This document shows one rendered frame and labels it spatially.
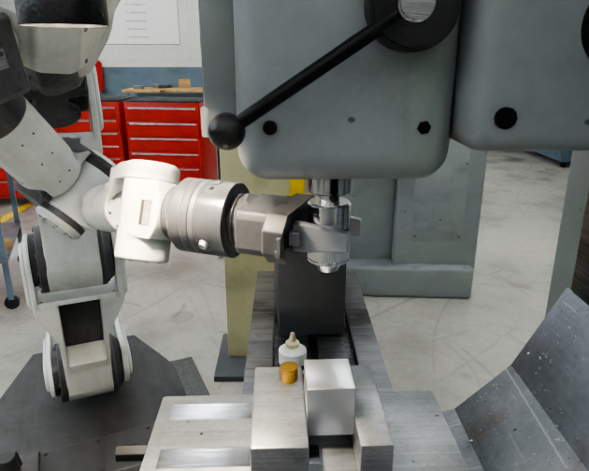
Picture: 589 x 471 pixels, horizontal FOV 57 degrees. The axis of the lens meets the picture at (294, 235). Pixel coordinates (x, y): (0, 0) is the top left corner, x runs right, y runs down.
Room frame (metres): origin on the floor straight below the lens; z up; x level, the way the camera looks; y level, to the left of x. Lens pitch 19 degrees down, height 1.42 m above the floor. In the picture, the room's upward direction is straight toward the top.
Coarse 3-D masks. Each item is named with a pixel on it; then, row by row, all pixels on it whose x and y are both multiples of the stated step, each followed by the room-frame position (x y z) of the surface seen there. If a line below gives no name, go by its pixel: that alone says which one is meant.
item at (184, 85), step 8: (184, 80) 9.18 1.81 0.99; (136, 88) 8.81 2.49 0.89; (144, 88) 9.03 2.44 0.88; (152, 88) 9.03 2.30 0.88; (160, 88) 9.03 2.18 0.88; (168, 88) 9.03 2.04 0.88; (176, 88) 9.03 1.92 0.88; (184, 88) 9.03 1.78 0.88; (192, 88) 9.03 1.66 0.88; (200, 88) 9.03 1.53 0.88; (136, 96) 9.32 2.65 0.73
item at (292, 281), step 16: (304, 256) 0.87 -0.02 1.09; (288, 272) 0.86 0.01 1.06; (304, 272) 0.87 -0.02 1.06; (320, 272) 0.87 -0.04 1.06; (336, 272) 0.87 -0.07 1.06; (288, 288) 0.86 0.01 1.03; (304, 288) 0.87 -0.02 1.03; (320, 288) 0.87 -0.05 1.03; (336, 288) 0.87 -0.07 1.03; (288, 304) 0.86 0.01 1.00; (304, 304) 0.87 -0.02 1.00; (320, 304) 0.87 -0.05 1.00; (336, 304) 0.87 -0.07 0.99; (288, 320) 0.86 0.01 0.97; (304, 320) 0.87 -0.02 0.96; (320, 320) 0.87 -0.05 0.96; (336, 320) 0.87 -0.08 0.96
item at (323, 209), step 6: (312, 198) 0.57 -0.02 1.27; (318, 198) 0.57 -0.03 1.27; (342, 198) 0.57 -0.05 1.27; (312, 204) 0.55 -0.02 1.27; (318, 204) 0.55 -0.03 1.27; (324, 204) 0.55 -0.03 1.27; (330, 204) 0.55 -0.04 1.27; (336, 204) 0.55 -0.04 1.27; (342, 204) 0.55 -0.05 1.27; (348, 204) 0.55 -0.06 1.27; (312, 210) 0.54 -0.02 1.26; (318, 210) 0.54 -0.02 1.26; (324, 210) 0.54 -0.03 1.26; (330, 210) 0.54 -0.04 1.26; (336, 210) 0.54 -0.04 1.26; (342, 210) 0.54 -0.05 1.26; (348, 210) 0.55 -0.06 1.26
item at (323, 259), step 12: (312, 216) 0.54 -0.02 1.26; (324, 216) 0.54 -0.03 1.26; (336, 216) 0.54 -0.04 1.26; (348, 216) 0.55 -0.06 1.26; (336, 228) 0.54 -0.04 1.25; (348, 228) 0.55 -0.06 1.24; (312, 252) 0.54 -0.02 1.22; (324, 252) 0.54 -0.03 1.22; (336, 252) 0.54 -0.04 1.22; (348, 252) 0.55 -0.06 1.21; (324, 264) 0.54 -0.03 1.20; (336, 264) 0.54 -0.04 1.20
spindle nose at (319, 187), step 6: (312, 180) 0.54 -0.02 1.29; (318, 180) 0.54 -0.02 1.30; (324, 180) 0.54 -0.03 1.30; (342, 180) 0.54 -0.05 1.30; (348, 180) 0.54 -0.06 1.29; (312, 186) 0.54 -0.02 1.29; (318, 186) 0.54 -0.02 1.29; (324, 186) 0.54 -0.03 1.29; (342, 186) 0.54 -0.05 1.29; (348, 186) 0.54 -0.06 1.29; (312, 192) 0.54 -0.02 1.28; (318, 192) 0.54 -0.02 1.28; (324, 192) 0.54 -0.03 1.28; (342, 192) 0.54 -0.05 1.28; (348, 192) 0.54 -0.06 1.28
